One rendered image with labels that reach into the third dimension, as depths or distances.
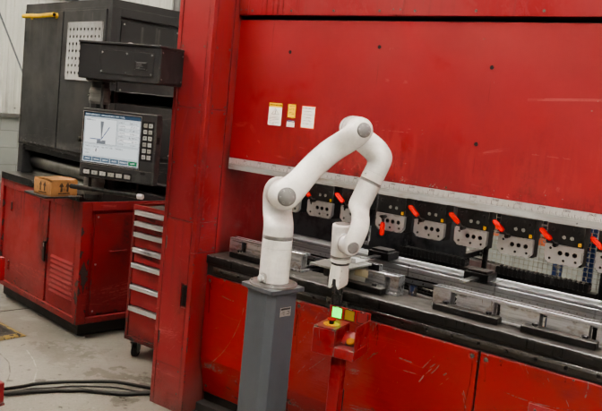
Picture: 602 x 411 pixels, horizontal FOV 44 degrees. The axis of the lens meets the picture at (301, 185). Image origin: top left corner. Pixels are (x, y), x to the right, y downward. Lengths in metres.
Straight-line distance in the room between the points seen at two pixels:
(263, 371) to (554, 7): 1.85
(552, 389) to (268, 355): 1.13
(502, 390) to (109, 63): 2.46
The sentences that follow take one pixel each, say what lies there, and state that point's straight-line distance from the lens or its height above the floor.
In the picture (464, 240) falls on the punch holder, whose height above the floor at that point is 1.20.
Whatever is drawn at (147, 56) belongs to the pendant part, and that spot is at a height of 1.88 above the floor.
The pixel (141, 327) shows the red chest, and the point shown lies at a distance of 4.91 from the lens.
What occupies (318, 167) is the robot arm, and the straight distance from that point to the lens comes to 2.88.
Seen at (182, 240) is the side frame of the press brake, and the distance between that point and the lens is 4.03.
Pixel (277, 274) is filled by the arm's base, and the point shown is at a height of 1.05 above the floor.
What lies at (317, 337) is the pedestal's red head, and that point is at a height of 0.73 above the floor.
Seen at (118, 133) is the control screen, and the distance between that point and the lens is 3.93.
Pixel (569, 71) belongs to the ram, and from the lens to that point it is 3.18.
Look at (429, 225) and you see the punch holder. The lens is 3.39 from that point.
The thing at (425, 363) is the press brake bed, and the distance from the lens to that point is 3.39.
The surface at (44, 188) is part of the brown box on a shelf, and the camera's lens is 5.06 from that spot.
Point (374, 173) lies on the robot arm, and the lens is 2.95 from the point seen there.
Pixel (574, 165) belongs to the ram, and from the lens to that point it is 3.16.
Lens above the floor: 1.70
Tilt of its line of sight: 6 degrees down
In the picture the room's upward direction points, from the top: 6 degrees clockwise
